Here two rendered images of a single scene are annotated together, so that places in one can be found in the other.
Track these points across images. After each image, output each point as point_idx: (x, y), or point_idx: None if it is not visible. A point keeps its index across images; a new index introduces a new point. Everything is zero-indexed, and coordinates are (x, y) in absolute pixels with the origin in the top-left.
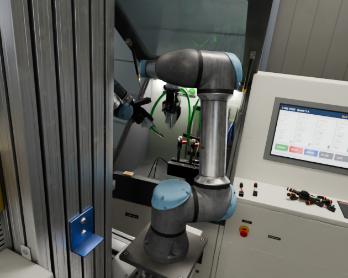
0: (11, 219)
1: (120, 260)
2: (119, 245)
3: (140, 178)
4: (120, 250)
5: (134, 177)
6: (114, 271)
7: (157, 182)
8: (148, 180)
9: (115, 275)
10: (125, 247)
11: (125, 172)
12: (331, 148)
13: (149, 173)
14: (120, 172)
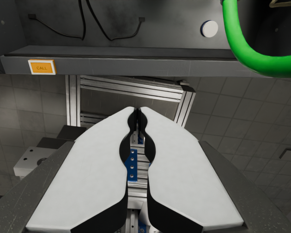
0: None
1: (146, 214)
2: (136, 205)
3: (80, 70)
4: (141, 207)
5: (64, 71)
6: (147, 222)
7: (126, 72)
8: (101, 69)
9: (149, 223)
10: (144, 205)
11: (35, 70)
12: None
13: (84, 24)
14: (18, 62)
